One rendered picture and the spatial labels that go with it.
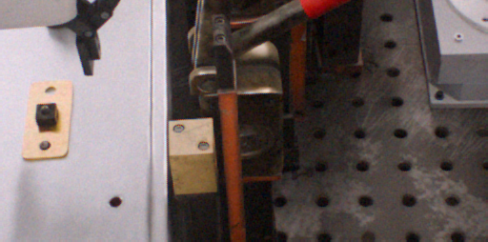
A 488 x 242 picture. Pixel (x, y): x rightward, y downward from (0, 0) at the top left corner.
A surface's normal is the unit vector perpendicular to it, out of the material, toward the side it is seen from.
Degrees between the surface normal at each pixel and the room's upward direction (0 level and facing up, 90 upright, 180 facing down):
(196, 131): 0
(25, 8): 96
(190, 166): 90
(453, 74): 90
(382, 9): 0
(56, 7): 93
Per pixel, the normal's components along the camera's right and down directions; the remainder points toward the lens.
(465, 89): -0.01, 0.77
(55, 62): -0.04, -0.64
